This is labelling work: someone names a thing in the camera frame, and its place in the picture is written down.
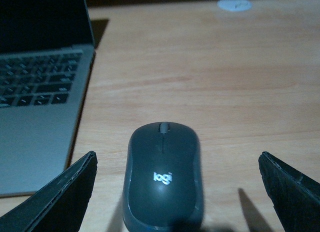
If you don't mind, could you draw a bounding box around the black Logitech wireless mouse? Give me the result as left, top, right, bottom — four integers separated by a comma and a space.
122, 122, 204, 232

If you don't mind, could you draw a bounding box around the silver laptop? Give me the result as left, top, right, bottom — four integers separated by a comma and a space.
0, 0, 95, 197

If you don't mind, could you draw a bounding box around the white round cable grommet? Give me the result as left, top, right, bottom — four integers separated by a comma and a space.
217, 0, 252, 12

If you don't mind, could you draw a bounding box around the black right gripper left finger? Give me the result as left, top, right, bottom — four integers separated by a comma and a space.
0, 151, 98, 232

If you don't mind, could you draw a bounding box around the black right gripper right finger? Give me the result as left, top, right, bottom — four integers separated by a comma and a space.
258, 152, 320, 232

